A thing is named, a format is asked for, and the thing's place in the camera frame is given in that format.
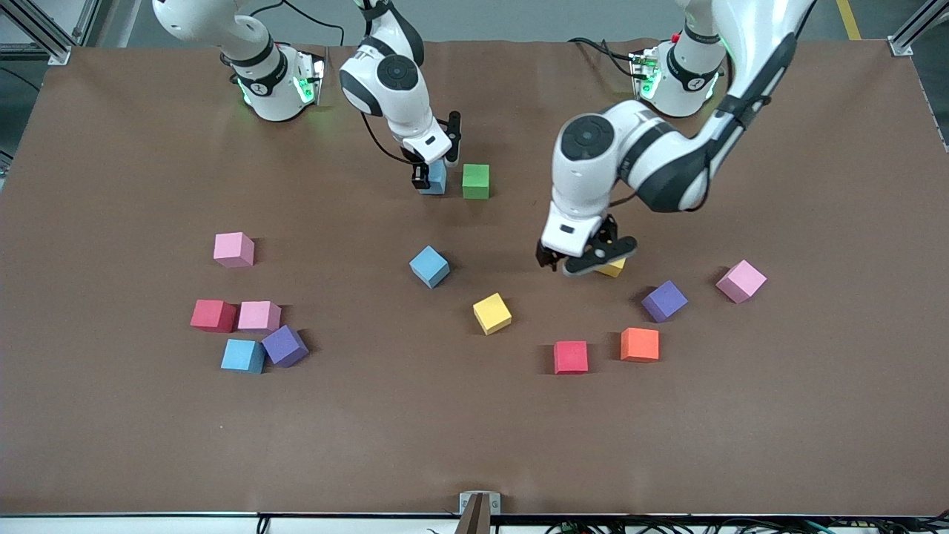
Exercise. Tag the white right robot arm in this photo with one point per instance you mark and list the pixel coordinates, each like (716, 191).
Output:
(393, 81)

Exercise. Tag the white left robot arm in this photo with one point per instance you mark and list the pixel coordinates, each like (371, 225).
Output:
(667, 163)

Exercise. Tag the purple foam block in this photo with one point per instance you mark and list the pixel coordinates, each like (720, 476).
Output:
(285, 345)
(664, 300)

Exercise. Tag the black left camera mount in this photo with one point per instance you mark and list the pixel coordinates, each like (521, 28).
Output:
(604, 233)

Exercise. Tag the brown table cover sheet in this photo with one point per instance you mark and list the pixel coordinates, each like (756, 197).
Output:
(474, 430)

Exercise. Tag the green foam block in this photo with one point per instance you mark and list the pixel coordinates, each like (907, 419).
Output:
(476, 182)

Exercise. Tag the grey metal bracket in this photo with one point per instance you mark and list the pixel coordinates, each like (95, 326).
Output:
(479, 510)

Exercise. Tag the red foam block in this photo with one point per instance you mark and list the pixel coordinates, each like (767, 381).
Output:
(213, 315)
(570, 357)

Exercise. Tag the pink foam block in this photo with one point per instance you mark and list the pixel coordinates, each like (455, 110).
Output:
(259, 316)
(233, 249)
(741, 281)

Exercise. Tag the orange foam block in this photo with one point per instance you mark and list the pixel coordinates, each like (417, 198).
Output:
(640, 344)

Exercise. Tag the blue foam block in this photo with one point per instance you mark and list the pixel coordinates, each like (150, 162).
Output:
(438, 182)
(429, 265)
(242, 355)

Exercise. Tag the yellow foam block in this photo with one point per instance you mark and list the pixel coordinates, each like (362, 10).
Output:
(614, 269)
(492, 313)

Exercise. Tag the aluminium frame profile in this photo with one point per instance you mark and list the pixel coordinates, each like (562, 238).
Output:
(46, 41)
(909, 41)
(87, 22)

